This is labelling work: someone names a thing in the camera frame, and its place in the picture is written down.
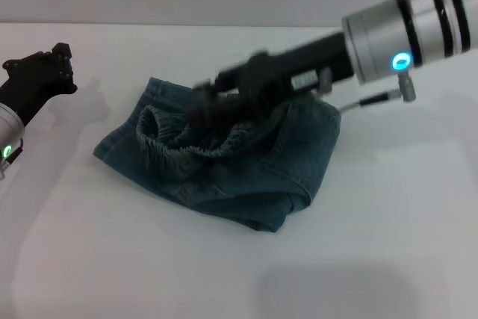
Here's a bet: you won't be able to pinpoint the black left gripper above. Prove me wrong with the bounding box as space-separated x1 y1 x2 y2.
0 43 78 128

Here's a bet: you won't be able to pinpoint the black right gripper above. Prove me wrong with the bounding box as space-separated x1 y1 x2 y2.
184 32 355 139

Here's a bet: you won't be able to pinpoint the blue denim shorts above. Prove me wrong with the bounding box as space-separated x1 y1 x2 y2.
92 76 343 234

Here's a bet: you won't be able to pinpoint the thin left arm cable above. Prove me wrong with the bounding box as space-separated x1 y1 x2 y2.
0 146 22 182

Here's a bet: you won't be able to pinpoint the grey right gripper cable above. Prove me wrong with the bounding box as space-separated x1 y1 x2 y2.
338 71 418 114

